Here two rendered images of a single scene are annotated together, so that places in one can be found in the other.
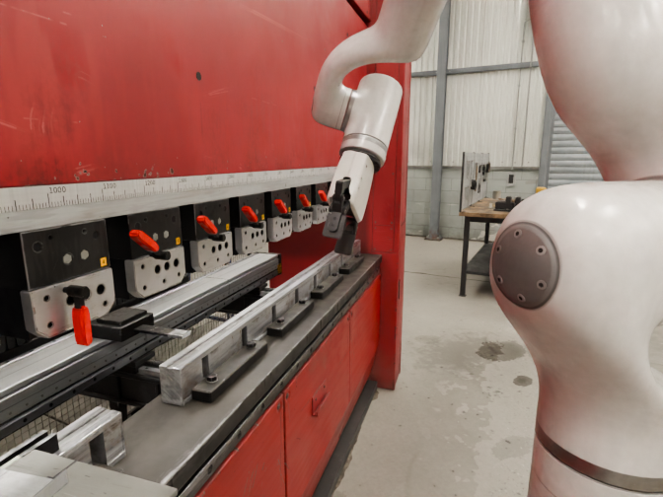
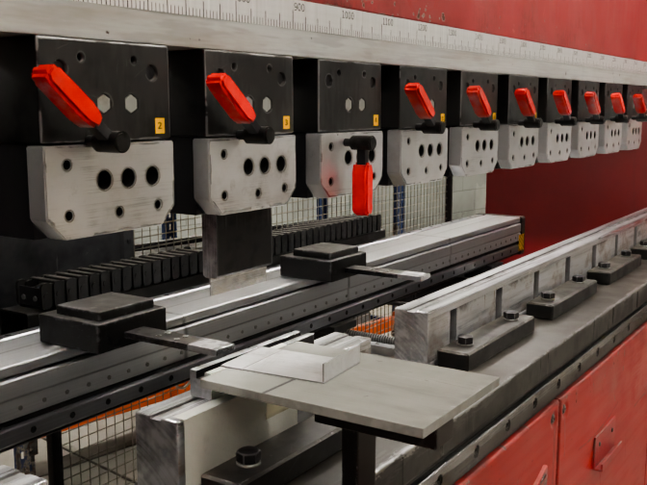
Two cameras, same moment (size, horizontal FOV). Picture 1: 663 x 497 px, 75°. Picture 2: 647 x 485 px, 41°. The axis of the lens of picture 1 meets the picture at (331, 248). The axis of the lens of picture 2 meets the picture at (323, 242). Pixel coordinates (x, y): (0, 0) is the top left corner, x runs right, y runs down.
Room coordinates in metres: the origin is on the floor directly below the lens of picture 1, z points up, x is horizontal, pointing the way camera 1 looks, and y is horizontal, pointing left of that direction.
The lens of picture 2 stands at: (-0.40, 0.16, 1.28)
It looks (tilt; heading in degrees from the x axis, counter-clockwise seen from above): 9 degrees down; 15
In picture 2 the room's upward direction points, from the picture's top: straight up
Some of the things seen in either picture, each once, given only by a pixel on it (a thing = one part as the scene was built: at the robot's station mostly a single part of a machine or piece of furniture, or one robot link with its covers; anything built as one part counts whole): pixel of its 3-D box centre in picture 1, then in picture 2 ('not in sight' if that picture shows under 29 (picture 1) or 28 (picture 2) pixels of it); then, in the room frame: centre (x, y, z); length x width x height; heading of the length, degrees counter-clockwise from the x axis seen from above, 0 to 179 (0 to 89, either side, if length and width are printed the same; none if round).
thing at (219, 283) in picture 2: not in sight; (238, 246); (0.51, 0.50, 1.13); 0.10 x 0.02 x 0.10; 162
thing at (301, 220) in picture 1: (294, 207); (570, 118); (1.63, 0.14, 1.26); 0.15 x 0.09 x 0.17; 162
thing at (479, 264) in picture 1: (506, 218); not in sight; (5.00, -2.04, 0.75); 1.80 x 0.75 x 1.50; 153
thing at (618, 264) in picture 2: (328, 285); (615, 268); (1.83, 0.02, 0.89); 0.30 x 0.05 x 0.03; 162
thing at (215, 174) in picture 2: not in sight; (223, 132); (0.48, 0.51, 1.26); 0.15 x 0.09 x 0.17; 162
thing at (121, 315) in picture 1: (144, 325); (359, 265); (1.06, 0.49, 1.01); 0.26 x 0.12 x 0.05; 72
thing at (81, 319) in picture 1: (78, 315); (358, 175); (0.64, 0.40, 1.20); 0.04 x 0.02 x 0.10; 72
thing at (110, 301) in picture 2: not in sight; (145, 327); (0.57, 0.65, 1.01); 0.26 x 0.12 x 0.05; 72
